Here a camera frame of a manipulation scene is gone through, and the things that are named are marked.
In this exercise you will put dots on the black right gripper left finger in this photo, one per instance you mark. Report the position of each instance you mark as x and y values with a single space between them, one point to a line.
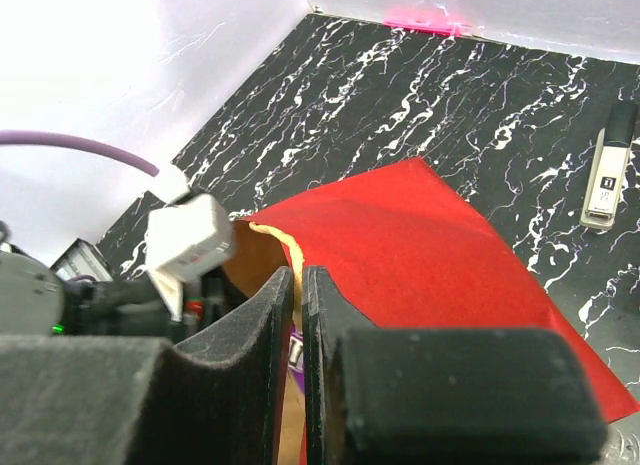
215 398

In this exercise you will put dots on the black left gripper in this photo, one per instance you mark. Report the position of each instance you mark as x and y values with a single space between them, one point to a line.
35 301

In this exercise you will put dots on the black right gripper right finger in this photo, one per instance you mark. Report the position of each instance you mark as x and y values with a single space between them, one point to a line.
440 396

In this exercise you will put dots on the red brown paper bag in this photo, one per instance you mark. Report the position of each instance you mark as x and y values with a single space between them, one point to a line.
408 252

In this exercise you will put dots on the purple M&M's packet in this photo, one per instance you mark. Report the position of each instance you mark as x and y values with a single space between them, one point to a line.
296 357

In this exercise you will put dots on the beige black stapler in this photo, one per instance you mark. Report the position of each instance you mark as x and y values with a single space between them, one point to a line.
610 159

